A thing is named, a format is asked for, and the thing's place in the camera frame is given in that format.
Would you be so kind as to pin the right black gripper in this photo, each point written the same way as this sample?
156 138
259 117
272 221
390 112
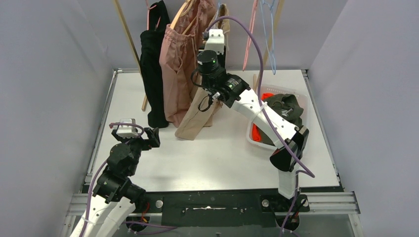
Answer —
223 54

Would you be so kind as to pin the pink hanger on black shorts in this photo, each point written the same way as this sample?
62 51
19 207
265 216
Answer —
153 15

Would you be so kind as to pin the black shorts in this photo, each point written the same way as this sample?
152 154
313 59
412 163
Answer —
151 72

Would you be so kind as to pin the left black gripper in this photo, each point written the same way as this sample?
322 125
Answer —
150 137

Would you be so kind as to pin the white plastic basket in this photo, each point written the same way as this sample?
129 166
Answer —
302 100

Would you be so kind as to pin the beige shorts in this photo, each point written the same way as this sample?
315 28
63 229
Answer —
196 118

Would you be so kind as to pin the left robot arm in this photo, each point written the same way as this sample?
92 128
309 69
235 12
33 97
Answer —
111 195

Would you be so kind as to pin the wooden clothes rack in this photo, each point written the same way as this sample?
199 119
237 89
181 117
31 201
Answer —
122 19

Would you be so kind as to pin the orange shorts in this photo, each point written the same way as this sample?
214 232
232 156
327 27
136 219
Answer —
256 133

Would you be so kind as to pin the pink shorts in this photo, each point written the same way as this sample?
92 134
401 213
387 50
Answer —
178 61

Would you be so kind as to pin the light blue wire hanger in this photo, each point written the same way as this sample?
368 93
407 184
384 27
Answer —
267 15

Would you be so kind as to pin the wooden hanger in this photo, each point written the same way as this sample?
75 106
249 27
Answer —
185 18

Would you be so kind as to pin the olive green shorts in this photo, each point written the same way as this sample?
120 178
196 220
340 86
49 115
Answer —
287 106

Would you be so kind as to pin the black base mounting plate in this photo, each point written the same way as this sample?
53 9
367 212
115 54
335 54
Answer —
233 208

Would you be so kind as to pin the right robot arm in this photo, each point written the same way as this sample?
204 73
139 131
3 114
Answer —
231 90

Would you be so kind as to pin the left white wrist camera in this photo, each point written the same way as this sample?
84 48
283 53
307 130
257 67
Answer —
127 131

